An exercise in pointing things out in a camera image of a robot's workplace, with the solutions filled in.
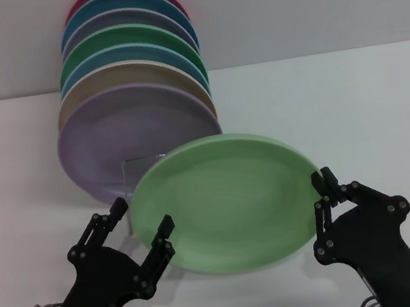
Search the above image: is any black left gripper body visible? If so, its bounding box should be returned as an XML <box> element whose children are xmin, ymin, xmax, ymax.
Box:
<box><xmin>30</xmin><ymin>241</ymin><xmax>151</xmax><ymax>307</ymax></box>

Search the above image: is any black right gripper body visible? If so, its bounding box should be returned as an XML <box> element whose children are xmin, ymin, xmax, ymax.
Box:
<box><xmin>315</xmin><ymin>196</ymin><xmax>410</xmax><ymax>307</ymax></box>

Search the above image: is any light green plate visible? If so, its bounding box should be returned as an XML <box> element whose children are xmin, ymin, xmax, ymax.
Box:
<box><xmin>121</xmin><ymin>120</ymin><xmax>336</xmax><ymax>289</ymax></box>

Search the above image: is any clear acrylic plate rack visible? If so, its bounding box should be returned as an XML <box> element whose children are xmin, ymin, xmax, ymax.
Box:
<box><xmin>116</xmin><ymin>152</ymin><xmax>180</xmax><ymax>235</ymax></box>

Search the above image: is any lilac plate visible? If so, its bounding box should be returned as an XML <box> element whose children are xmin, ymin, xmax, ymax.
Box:
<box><xmin>49</xmin><ymin>69</ymin><xmax>231</xmax><ymax>213</ymax></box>

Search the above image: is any beige plate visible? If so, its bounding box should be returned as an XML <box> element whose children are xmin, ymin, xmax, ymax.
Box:
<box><xmin>49</xmin><ymin>47</ymin><xmax>219</xmax><ymax>144</ymax></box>

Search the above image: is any light blue plate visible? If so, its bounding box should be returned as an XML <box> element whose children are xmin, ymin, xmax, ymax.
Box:
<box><xmin>54</xmin><ymin>32</ymin><xmax>213</xmax><ymax>120</ymax></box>

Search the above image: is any dark green plate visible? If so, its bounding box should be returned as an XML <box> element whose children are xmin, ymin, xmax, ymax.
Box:
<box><xmin>52</xmin><ymin>13</ymin><xmax>204</xmax><ymax>93</ymax></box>

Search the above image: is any grey purple plate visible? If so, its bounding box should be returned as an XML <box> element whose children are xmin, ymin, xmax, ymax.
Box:
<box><xmin>55</xmin><ymin>0</ymin><xmax>201</xmax><ymax>73</ymax></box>

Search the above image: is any teal plate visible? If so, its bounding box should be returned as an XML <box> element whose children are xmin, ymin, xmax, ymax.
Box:
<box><xmin>53</xmin><ymin>0</ymin><xmax>199</xmax><ymax>63</ymax></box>

